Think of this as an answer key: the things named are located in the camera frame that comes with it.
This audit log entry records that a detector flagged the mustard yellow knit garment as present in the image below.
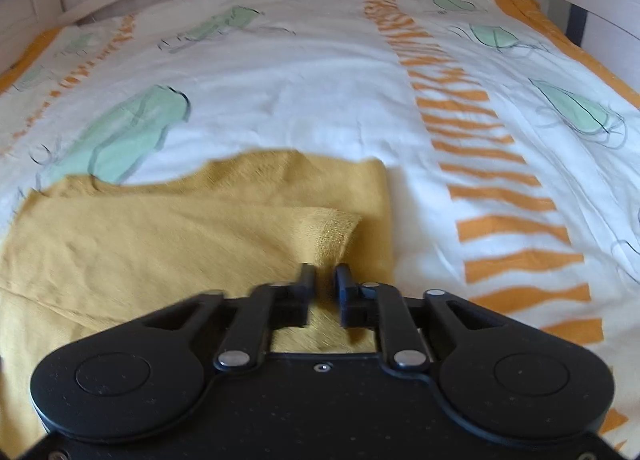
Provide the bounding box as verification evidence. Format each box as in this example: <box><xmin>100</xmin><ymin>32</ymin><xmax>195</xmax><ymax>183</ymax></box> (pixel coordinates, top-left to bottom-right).
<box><xmin>1</xmin><ymin>151</ymin><xmax>394</xmax><ymax>457</ymax></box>

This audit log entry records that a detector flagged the white leaf-print duvet cover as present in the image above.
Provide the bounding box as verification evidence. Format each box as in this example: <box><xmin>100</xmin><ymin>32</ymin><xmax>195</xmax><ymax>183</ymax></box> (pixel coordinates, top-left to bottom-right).
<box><xmin>1</xmin><ymin>0</ymin><xmax>639</xmax><ymax>457</ymax></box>

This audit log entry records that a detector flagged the orange bed sheet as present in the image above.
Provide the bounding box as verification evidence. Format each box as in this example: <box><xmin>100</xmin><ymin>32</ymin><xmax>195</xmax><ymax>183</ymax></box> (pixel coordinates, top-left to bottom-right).
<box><xmin>489</xmin><ymin>0</ymin><xmax>640</xmax><ymax>109</ymax></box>

